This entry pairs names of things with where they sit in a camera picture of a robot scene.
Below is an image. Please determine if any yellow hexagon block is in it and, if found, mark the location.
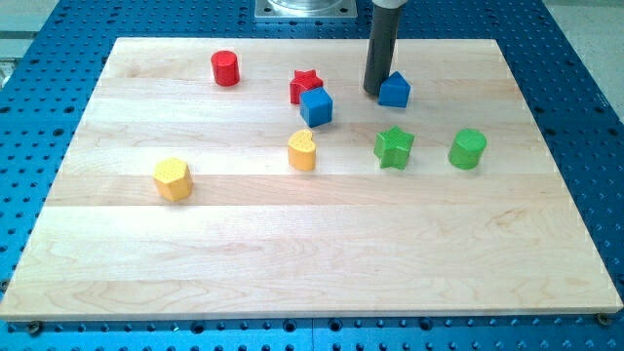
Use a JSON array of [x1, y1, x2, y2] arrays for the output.
[[153, 157, 193, 202]]

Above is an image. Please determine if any green star block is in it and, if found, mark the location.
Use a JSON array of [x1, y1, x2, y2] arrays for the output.
[[373, 126, 415, 170]]

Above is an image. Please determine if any red star block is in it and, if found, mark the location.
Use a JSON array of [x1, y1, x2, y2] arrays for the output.
[[289, 69, 324, 104]]

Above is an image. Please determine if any green cylinder block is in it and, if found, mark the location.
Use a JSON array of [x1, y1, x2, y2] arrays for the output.
[[448, 129, 488, 170]]

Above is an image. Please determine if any right corner board screw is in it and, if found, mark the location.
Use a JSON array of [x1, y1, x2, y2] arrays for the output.
[[595, 313, 612, 327]]

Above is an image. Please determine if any yellow heart block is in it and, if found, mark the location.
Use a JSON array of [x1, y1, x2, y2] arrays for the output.
[[288, 130, 317, 171]]

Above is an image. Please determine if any corner board screw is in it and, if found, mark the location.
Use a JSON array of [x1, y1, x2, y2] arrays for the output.
[[595, 313, 612, 327], [26, 321, 43, 335]]

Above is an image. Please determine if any blue triangle block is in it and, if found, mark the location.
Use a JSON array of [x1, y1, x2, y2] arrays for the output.
[[377, 71, 411, 108]]

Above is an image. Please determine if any left corner board screw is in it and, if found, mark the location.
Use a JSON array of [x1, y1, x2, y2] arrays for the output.
[[26, 321, 43, 335]]

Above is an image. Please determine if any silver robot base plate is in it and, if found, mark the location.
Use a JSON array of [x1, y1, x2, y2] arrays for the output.
[[254, 0, 358, 20]]

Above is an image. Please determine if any blue perforated metal table plate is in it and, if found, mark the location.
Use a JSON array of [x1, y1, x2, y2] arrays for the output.
[[1, 1, 623, 350]]

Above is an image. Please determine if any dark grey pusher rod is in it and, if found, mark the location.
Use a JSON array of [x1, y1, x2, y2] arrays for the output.
[[363, 4, 404, 96]]

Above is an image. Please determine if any red cylinder block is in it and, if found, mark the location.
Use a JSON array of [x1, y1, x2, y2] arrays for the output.
[[211, 51, 240, 87]]

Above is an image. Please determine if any blue cube block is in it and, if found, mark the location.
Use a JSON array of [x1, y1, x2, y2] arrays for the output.
[[300, 87, 332, 128]]

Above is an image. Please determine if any light wooden board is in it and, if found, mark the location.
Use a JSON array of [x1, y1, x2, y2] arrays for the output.
[[1, 37, 622, 322]]

